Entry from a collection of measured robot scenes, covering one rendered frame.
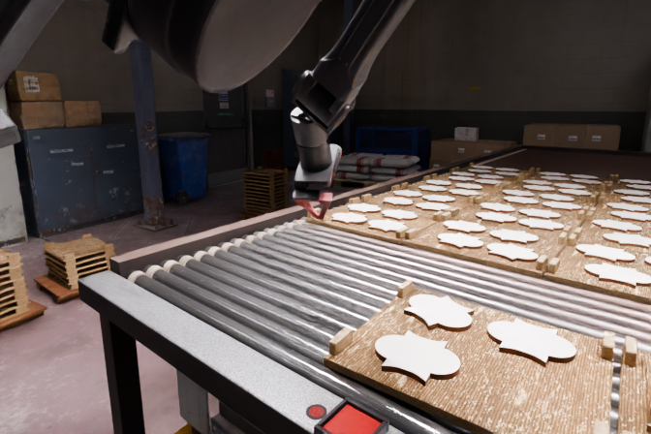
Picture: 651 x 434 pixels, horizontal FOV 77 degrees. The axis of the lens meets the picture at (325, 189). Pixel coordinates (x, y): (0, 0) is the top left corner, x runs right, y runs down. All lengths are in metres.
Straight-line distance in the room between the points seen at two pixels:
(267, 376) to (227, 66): 0.66
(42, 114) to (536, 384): 4.93
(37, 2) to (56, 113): 4.55
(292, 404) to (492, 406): 0.30
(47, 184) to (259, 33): 4.96
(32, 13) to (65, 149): 4.47
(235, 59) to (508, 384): 0.69
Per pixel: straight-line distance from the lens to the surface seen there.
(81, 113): 5.30
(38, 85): 5.14
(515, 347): 0.85
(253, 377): 0.77
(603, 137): 6.90
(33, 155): 5.03
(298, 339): 0.85
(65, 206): 5.20
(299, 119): 0.67
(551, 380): 0.81
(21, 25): 0.71
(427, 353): 0.78
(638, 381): 0.88
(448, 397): 0.72
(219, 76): 0.17
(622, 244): 1.58
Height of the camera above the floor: 1.37
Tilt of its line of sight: 12 degrees down
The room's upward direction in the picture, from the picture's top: straight up
